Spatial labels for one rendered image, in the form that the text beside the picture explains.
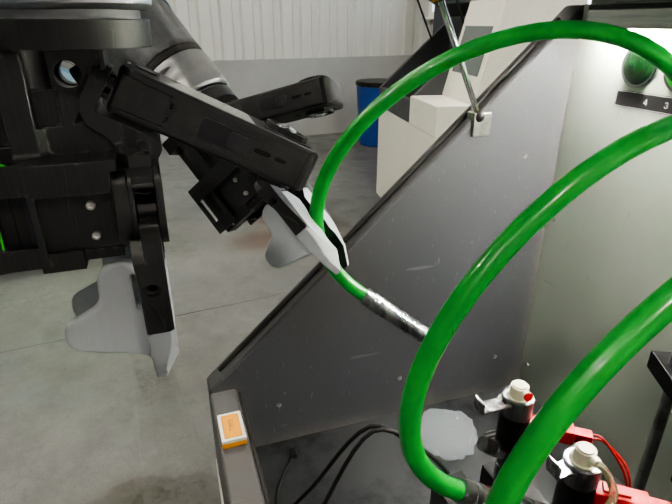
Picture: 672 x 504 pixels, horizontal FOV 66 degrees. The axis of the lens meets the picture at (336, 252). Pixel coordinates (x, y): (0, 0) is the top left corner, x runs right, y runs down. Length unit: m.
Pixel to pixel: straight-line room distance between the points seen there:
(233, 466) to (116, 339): 0.37
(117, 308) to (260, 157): 0.12
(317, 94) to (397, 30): 7.30
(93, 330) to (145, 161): 0.11
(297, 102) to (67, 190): 0.26
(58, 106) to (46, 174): 0.04
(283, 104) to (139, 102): 0.22
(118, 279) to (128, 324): 0.03
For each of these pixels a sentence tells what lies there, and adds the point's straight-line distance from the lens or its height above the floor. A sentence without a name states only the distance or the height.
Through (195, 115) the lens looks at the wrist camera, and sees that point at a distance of 0.29.
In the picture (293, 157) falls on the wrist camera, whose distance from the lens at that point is 0.30.
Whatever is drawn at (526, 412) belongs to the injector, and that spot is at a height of 1.11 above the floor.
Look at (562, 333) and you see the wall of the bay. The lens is 0.89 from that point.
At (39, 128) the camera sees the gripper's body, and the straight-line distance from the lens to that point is 0.30.
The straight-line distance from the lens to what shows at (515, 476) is 0.27.
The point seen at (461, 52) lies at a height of 1.41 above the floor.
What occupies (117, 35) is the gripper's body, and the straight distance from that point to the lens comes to 0.27.
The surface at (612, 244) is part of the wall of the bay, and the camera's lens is 0.79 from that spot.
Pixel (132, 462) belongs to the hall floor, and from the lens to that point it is 2.11.
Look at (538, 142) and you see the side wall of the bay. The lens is 0.82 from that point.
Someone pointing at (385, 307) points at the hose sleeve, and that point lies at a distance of 0.53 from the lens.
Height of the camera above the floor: 1.43
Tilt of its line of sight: 24 degrees down
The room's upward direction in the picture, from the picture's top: straight up
